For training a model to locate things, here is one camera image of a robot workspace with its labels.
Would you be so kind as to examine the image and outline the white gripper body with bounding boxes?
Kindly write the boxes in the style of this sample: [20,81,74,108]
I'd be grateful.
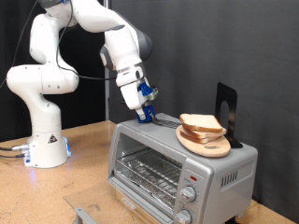
[120,82,150,111]

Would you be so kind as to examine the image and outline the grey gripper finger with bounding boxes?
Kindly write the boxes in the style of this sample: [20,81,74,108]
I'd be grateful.
[135,105,148,122]

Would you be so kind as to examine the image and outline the metal spatula with blue block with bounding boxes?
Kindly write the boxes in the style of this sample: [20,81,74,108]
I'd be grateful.
[135,105,182,129]

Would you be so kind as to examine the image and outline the silver oven knob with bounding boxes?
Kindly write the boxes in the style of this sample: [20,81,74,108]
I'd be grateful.
[176,208,193,224]
[179,185,197,203]

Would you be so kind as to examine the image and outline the silver toaster oven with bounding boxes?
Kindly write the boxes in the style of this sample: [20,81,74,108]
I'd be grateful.
[107,112,259,224]

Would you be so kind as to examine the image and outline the vertical metal pole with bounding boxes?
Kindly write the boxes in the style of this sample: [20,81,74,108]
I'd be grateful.
[103,0,111,121]

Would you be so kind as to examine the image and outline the round wooden cutting board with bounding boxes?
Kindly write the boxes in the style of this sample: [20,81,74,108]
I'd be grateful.
[175,124,232,158]

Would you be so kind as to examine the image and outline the black metal bookend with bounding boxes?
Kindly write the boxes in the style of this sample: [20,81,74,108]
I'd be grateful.
[214,81,244,149]

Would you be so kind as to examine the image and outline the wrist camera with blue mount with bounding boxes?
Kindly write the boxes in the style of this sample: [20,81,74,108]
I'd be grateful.
[137,81,159,101]

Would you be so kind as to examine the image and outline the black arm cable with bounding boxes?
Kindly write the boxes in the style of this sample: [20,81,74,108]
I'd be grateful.
[55,0,119,82]

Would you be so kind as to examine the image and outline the wire oven rack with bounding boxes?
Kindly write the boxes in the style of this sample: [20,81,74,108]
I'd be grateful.
[116,148,183,209]

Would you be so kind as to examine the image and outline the black base cable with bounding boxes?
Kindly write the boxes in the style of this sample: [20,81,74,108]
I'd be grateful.
[0,144,31,152]
[0,152,27,160]

